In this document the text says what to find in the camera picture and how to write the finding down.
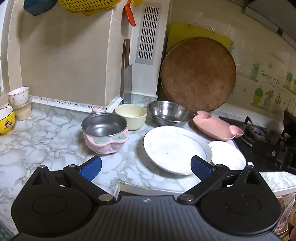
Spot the range hood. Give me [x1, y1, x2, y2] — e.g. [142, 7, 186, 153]
[245, 0, 296, 44]

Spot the clear plastic bag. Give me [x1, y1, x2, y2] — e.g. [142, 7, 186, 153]
[276, 192, 296, 239]

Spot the white floral cup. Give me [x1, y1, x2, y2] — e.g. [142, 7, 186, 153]
[8, 86, 30, 107]

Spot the large white plate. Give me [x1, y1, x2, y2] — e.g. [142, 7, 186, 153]
[143, 126, 213, 175]

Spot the orange spatula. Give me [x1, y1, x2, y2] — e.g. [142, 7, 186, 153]
[124, 0, 136, 27]

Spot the stainless steel bowl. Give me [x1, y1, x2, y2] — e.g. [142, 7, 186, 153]
[148, 101, 192, 127]

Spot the yellow patterned bowl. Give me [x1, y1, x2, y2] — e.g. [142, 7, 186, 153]
[0, 107, 16, 135]

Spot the black wok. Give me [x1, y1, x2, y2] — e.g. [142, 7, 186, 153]
[283, 110, 296, 132]

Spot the pink animal-shaped plate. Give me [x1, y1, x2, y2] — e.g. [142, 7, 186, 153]
[193, 110, 244, 141]

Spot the round wooden cutting board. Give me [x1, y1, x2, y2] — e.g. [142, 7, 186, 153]
[160, 37, 237, 113]

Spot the pink steel-lined pot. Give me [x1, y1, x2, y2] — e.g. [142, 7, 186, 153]
[81, 107, 129, 155]

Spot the blue plastic basin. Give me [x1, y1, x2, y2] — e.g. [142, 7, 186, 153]
[23, 0, 58, 16]

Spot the yellow plastic cutting board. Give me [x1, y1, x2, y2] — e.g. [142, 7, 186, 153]
[166, 22, 230, 61]

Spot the green plant wall sticker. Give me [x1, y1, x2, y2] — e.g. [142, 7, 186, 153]
[228, 39, 296, 114]

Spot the white patterned edge trim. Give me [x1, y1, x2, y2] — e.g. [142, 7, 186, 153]
[29, 95, 123, 113]

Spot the small white plate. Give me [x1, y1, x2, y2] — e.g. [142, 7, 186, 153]
[208, 141, 247, 171]

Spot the cream bowl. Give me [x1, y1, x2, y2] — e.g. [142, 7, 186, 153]
[115, 104, 148, 131]

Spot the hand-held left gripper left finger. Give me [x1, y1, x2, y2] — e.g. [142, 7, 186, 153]
[31, 156, 116, 205]

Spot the yellow plastic colander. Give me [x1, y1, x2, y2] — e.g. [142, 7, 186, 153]
[58, 0, 123, 16]

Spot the cleaver with wooden handle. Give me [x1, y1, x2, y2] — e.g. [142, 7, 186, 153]
[120, 39, 133, 105]

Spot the black gas stove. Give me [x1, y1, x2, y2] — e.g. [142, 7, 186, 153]
[218, 116, 296, 175]

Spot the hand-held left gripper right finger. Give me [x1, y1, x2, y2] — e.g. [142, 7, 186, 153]
[177, 156, 262, 205]

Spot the clear plastic jar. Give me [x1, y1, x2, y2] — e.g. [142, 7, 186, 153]
[14, 97, 32, 121]

